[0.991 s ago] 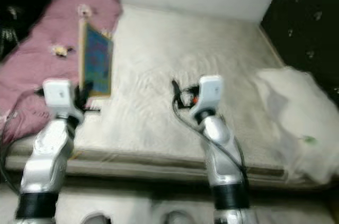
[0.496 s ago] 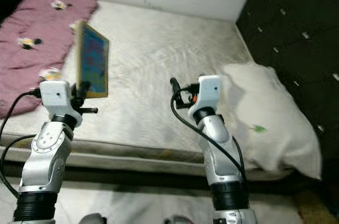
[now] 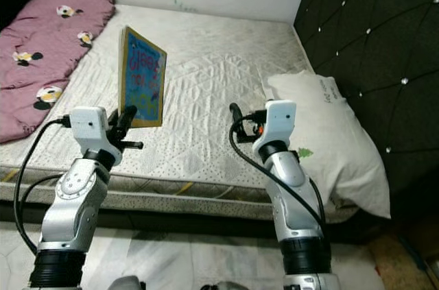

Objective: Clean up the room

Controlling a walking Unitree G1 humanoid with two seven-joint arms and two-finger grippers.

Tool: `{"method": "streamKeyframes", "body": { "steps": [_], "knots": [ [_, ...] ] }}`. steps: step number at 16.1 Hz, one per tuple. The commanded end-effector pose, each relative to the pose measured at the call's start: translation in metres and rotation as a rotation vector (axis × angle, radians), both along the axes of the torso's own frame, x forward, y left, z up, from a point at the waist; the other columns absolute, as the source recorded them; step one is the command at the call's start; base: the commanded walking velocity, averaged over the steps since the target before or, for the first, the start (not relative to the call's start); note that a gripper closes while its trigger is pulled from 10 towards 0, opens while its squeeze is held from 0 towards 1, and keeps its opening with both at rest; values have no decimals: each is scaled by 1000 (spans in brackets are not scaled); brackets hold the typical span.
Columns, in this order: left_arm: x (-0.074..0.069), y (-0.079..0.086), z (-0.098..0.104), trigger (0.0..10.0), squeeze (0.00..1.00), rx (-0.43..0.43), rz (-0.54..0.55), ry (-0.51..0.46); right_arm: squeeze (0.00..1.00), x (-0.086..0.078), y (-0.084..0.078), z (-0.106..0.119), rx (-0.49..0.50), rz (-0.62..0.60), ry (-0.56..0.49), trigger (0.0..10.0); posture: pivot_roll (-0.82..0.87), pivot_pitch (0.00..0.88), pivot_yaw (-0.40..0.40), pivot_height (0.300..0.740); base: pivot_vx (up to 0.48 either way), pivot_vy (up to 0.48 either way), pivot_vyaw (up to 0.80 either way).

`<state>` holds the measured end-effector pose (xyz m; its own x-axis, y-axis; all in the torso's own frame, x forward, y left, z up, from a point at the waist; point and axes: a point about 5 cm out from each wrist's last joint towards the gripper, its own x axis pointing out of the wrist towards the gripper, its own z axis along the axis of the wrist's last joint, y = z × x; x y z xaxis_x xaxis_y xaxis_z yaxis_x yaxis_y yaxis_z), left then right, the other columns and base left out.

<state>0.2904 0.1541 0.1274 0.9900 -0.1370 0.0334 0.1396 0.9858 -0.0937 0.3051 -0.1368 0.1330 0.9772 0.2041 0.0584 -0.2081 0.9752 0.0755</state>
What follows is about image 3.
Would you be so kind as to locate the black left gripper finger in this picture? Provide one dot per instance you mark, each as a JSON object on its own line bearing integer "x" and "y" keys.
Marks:
{"x": 125, "y": 122}

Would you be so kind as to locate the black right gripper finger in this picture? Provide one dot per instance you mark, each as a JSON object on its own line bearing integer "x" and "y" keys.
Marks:
{"x": 237, "y": 117}

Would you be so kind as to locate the colourful children's book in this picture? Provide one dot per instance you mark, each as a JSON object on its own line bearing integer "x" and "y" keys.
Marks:
{"x": 144, "y": 77}

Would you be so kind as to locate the white pillow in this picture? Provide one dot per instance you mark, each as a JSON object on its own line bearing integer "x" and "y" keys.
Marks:
{"x": 343, "y": 139}

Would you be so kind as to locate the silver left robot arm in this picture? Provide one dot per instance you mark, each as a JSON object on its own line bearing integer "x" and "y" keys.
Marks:
{"x": 72, "y": 214}

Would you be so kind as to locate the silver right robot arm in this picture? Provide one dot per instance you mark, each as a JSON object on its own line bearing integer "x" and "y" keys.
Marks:
{"x": 298, "y": 228}

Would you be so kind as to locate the white quilted mattress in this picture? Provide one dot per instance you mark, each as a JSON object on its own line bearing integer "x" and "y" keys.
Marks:
{"x": 219, "y": 98}

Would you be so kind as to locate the patterned bed base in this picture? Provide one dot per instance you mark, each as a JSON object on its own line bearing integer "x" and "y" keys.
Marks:
{"x": 178, "y": 201}

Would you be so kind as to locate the pink cartoon print blanket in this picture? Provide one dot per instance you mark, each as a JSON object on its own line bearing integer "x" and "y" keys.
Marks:
{"x": 48, "y": 43}

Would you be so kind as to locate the left robot leg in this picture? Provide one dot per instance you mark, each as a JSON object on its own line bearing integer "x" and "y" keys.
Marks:
{"x": 125, "y": 284}

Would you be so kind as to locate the robot leg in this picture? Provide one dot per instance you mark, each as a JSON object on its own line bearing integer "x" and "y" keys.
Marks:
{"x": 223, "y": 286}
{"x": 125, "y": 284}

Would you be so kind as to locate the dark tufted headboard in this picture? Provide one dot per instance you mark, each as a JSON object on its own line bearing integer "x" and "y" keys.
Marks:
{"x": 377, "y": 43}

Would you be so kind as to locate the right robot leg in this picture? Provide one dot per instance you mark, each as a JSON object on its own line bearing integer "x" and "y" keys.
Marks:
{"x": 223, "y": 286}

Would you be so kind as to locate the brown patterned rug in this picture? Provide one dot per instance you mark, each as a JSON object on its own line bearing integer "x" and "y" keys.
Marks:
{"x": 405, "y": 266}

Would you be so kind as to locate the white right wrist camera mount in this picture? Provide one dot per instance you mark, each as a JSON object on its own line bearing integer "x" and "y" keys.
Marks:
{"x": 278, "y": 118}

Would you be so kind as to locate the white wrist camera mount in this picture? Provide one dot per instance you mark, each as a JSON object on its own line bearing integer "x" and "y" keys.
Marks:
{"x": 278, "y": 118}
{"x": 89, "y": 125}

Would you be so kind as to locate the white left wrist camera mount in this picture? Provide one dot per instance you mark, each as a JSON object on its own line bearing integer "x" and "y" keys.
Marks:
{"x": 89, "y": 125}

